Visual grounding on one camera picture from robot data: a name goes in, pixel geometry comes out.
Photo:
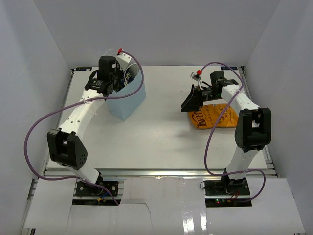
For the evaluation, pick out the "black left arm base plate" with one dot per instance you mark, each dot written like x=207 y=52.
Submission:
x=86 y=190

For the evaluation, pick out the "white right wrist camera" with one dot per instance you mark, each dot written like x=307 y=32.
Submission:
x=197 y=77

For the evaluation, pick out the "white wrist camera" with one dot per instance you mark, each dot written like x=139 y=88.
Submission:
x=197 y=77
x=123 y=59

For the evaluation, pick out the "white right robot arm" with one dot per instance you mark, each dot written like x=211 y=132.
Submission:
x=253 y=128

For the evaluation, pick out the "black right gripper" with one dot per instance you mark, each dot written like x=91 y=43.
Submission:
x=193 y=105

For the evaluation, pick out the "blue Kettle chips bag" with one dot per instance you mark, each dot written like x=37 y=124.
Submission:
x=127 y=78

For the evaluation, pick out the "white front cover sheet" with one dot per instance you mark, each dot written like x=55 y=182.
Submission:
x=166 y=206

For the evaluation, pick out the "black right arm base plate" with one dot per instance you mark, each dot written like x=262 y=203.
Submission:
x=217 y=188

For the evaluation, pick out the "aluminium front frame rail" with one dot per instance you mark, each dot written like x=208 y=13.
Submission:
x=135 y=172

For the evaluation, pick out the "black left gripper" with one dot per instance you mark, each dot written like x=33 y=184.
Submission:
x=120 y=72

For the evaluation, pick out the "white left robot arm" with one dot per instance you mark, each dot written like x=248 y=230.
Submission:
x=65 y=143

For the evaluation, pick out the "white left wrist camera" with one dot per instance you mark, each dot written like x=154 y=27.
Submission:
x=123 y=59

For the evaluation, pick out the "light blue paper bag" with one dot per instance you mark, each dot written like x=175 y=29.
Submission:
x=129 y=98

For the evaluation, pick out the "orange Kettle chips bag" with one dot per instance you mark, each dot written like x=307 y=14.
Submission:
x=208 y=115

